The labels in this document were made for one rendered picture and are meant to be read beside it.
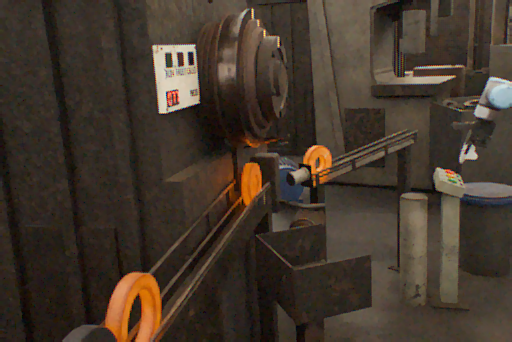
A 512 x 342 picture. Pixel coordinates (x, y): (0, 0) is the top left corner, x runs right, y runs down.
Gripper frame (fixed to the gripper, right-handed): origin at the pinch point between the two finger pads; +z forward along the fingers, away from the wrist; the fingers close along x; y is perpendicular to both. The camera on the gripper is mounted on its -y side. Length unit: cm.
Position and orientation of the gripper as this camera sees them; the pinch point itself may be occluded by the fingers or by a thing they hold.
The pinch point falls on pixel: (460, 160)
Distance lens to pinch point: 246.9
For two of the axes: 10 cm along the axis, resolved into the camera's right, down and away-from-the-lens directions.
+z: -2.7, 9.1, 3.0
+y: 9.3, 3.3, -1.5
